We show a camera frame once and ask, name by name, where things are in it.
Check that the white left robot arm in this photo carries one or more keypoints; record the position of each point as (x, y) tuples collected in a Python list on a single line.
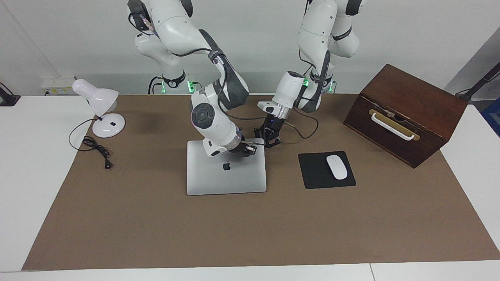
[(289, 91)]

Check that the blue object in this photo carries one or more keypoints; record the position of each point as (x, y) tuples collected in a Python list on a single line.
[(493, 115)]

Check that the white power strip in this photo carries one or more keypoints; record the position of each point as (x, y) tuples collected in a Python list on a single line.
[(58, 86)]

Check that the brown table mat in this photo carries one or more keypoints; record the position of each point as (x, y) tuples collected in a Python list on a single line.
[(234, 234)]

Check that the black stand pole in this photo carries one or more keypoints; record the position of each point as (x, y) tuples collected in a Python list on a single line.
[(480, 84)]

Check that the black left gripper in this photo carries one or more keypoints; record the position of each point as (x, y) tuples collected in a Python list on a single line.
[(273, 125)]

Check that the black mouse pad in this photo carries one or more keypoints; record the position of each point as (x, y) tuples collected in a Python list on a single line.
[(312, 171)]

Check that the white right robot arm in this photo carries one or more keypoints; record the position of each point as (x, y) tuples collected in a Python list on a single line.
[(218, 125)]

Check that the dark brown wooden box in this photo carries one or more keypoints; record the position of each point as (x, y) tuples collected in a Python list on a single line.
[(429, 101)]

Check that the white computer mouse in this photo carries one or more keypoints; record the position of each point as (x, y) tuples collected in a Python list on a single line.
[(336, 168)]

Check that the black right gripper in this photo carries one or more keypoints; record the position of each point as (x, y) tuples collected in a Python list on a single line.
[(242, 146)]

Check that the black clamp mount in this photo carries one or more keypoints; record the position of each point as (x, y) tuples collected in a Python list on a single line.
[(8, 99)]

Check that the silver laptop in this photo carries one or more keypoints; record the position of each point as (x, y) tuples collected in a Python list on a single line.
[(234, 179)]

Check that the white desk lamp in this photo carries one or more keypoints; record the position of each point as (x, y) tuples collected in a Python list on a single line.
[(97, 97)]

